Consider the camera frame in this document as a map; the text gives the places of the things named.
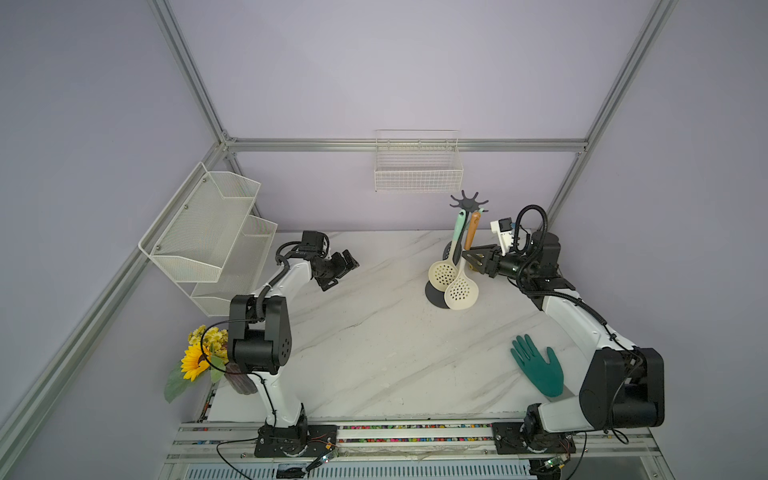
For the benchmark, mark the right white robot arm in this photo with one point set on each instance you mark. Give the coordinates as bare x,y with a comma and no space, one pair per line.
623,384

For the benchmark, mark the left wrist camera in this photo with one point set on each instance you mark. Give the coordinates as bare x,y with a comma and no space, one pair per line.
314,244

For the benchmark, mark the white mesh two-tier shelf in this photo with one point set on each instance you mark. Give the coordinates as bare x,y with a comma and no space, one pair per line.
209,241

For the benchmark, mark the dark grey utensil rack stand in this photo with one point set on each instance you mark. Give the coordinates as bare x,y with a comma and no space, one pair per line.
470,205

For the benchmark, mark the aluminium frame rail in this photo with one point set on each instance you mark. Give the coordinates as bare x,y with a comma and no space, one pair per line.
370,144

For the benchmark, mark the white wire wall basket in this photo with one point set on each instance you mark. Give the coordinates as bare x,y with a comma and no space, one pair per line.
411,171

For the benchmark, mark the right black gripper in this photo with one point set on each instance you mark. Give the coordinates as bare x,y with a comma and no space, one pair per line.
491,261

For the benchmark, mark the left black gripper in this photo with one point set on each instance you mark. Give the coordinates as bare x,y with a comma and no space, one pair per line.
342,269

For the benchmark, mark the yellow artificial sunflower bouquet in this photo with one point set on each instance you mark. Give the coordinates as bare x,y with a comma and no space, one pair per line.
207,357

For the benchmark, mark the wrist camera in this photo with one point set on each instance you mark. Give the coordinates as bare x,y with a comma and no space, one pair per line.
314,244
508,240

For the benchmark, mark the green work glove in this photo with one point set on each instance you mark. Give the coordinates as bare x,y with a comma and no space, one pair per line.
544,372

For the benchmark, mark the grey skimmer mint handle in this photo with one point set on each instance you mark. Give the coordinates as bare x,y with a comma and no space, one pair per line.
449,247

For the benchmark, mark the cream skimmer mint handle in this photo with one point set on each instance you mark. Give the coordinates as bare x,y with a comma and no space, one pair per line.
442,273

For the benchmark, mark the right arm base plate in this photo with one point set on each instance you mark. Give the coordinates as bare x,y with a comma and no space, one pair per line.
516,438

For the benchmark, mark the white skimmer wooden handle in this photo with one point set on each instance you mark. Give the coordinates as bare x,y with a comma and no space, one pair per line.
463,292

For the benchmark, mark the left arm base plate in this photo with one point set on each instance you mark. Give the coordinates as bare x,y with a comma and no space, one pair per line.
311,440

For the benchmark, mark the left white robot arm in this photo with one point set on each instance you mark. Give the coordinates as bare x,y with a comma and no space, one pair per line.
260,337

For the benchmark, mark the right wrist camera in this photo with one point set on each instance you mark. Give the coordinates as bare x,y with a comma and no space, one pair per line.
508,240

